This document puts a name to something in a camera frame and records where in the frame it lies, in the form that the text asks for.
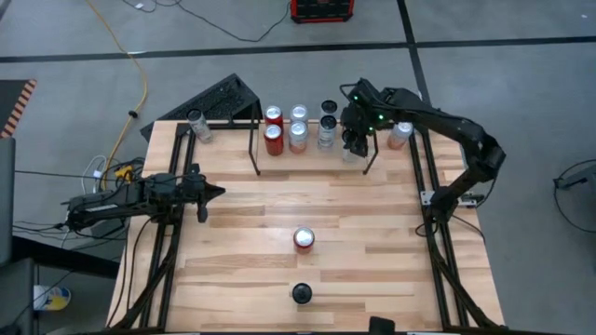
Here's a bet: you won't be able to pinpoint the black perforated panel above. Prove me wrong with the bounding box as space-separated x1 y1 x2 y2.
139 73 263 141

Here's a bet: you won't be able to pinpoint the yellow extension cable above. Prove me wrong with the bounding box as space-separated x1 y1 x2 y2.
83 0 149 187

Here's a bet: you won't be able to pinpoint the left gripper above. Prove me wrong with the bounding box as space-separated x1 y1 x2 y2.
183 162 227 223

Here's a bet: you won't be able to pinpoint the black cabinet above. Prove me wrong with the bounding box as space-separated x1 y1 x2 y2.
0 137 18 269

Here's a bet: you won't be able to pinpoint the person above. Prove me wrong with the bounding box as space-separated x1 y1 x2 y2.
370 315 396 335

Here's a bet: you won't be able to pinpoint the thin black floor cable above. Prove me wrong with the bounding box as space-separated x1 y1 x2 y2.
120 0 292 43

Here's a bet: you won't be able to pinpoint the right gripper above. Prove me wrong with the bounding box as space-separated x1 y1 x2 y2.
341 104 379 159

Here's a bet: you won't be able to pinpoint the white cable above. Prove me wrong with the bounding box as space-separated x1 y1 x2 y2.
81 154 109 181

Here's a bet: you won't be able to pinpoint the white peach vibe can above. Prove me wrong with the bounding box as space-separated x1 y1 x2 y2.
185 109 214 144

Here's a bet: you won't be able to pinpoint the wooden shelf black metal legs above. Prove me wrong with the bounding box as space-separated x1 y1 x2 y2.
248 100 384 177

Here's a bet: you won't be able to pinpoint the black aluminium rig frame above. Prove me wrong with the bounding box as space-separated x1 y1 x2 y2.
362 120 508 335
105 121 260 335

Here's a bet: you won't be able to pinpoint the red black case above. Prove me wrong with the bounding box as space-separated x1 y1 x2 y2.
290 0 356 24

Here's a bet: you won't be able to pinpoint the black orange striped mat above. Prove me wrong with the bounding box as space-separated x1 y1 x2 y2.
0 78 37 139

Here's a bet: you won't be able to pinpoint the black power adapter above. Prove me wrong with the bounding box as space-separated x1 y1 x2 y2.
90 218 128 239

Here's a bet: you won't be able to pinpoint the white yellow roll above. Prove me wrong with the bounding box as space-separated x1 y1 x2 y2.
33 284 72 312

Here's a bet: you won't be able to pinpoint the red cola can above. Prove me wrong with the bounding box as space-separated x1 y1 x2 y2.
264 105 285 127
263 124 285 157
292 226 316 255

